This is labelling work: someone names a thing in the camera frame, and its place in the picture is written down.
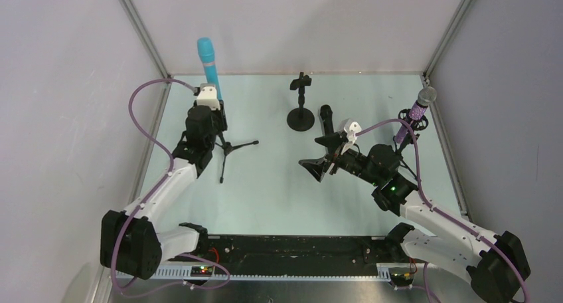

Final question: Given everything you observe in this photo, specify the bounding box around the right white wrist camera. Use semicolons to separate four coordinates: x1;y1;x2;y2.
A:
339;118;362;155

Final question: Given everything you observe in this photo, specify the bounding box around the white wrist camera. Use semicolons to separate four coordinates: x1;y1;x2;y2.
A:
195;83;221;111
339;118;362;155

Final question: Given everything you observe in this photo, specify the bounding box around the black tripod clip stand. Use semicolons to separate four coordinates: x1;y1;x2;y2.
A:
215;131;260;185

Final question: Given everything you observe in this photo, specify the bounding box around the teal blue microphone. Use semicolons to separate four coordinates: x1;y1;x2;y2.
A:
197;37;222;100

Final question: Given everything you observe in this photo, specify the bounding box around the black orange-tipped microphone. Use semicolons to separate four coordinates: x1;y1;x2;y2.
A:
319;104;335;136

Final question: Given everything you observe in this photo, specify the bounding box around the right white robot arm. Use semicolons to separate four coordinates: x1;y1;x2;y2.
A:
299;132;530;302

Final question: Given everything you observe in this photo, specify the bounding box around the white toothed cable duct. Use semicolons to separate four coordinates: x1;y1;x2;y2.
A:
131;265;397;282

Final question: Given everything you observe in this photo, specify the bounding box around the purple glitter microphone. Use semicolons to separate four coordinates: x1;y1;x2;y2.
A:
398;86;437;132

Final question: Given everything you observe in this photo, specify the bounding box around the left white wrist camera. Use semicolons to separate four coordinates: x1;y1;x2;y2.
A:
195;83;221;111

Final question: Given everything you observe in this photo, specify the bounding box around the black shock mount tripod stand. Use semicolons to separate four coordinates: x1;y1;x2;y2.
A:
393;109;430;154

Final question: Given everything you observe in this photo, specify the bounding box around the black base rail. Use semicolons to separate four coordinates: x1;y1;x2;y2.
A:
194;235;412;278

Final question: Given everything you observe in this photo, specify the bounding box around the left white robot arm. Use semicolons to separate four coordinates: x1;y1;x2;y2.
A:
100;100;226;280

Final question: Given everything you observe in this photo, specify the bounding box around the black round base stand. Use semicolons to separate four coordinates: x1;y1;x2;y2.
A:
286;72;315;132

